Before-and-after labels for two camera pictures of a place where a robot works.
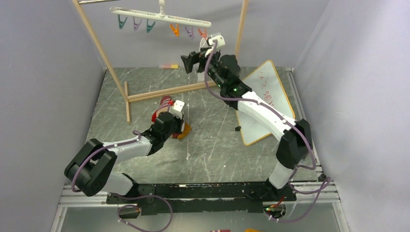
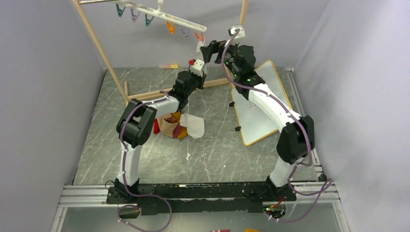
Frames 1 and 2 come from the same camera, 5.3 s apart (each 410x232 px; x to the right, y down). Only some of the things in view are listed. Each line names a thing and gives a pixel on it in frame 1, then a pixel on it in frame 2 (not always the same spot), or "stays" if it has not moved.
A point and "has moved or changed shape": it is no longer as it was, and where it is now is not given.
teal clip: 121,23 to 119,11
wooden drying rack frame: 131,98 stays
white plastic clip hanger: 162,15 has moved or changed shape
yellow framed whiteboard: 266,85 stays
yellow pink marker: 172,66 stays
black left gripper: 180,122 to 202,79
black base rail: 162,198 stays
